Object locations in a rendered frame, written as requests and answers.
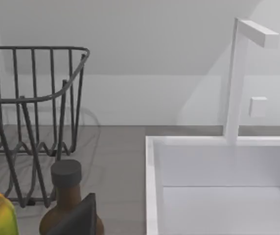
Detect white sink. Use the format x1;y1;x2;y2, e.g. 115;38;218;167
145;136;280;235

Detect brown bottle with black cap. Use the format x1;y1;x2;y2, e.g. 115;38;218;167
39;159;104;235

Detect tall white tap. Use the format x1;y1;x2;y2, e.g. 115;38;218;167
223;17;280;146

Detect white square tap knob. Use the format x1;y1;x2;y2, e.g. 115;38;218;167
249;96;268;118

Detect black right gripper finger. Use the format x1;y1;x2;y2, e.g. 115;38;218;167
47;192;97;235

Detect dark wire dish rack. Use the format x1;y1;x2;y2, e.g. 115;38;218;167
0;46;91;209

